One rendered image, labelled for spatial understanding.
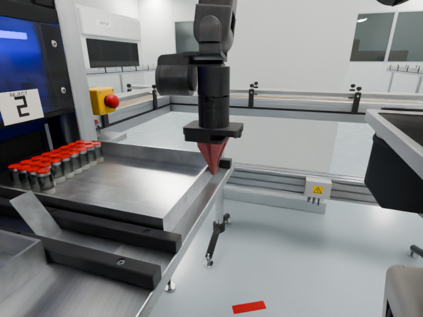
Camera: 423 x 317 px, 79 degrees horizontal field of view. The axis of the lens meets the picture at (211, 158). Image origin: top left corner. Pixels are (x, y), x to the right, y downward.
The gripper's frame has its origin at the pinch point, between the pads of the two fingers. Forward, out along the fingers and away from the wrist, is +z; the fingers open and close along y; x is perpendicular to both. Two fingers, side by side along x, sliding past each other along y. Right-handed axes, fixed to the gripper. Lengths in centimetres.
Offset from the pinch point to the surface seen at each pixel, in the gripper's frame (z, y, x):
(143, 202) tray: 1.9, 8.7, 12.5
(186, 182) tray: 1.9, 4.8, 3.0
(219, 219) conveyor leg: 72, 22, -86
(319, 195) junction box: 43, -31, -79
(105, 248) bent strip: 1.9, 7.4, 23.8
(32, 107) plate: -11.6, 38.0, 4.7
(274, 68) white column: -15, 0, -144
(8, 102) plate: -13.2, 37.9, 9.3
